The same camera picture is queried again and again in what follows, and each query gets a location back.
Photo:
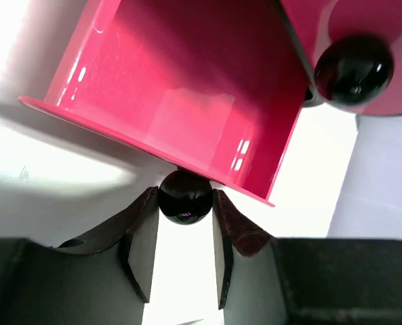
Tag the blue highlighter pen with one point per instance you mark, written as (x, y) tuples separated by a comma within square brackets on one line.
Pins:
[(193, 322)]

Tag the pink bottom drawer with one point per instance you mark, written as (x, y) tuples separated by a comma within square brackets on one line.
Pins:
[(214, 87)]

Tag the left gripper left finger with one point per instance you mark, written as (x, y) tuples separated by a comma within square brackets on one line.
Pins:
[(118, 256)]

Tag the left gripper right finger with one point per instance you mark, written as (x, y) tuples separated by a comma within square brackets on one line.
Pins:
[(248, 287)]

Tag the pink drawer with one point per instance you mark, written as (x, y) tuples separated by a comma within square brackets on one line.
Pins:
[(214, 87), (351, 52)]

